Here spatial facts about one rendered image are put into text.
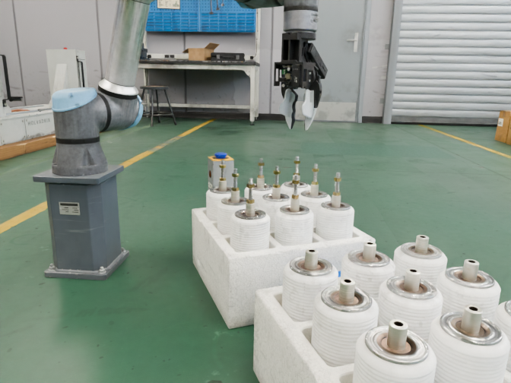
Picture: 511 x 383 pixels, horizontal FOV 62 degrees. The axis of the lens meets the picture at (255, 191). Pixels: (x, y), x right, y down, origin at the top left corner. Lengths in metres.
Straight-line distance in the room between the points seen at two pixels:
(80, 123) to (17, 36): 5.95
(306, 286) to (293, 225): 0.33
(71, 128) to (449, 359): 1.03
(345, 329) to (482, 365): 0.17
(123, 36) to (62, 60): 3.34
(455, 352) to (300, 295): 0.25
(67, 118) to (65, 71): 3.33
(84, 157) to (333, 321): 0.86
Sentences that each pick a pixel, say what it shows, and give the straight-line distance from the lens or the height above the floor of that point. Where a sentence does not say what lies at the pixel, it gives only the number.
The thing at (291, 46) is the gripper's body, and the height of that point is 0.64.
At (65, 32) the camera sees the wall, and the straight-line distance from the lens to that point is 6.82.
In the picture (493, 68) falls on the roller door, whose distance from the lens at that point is 6.48.
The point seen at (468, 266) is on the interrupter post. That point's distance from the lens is 0.79.
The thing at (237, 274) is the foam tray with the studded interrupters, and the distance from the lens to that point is 0.97.
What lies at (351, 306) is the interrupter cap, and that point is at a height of 0.25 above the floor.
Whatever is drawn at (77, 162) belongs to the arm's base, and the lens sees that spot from 1.25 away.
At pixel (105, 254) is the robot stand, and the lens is 1.32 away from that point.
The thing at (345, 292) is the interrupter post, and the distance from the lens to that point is 0.65.
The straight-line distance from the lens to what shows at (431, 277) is 0.86.
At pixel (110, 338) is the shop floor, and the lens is 1.05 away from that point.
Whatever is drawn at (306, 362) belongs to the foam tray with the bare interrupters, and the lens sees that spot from 0.65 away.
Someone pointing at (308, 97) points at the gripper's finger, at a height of 0.53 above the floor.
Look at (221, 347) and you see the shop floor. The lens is 0.98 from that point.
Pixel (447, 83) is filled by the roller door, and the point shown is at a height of 0.54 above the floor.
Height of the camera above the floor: 0.57
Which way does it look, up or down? 15 degrees down
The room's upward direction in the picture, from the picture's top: 1 degrees clockwise
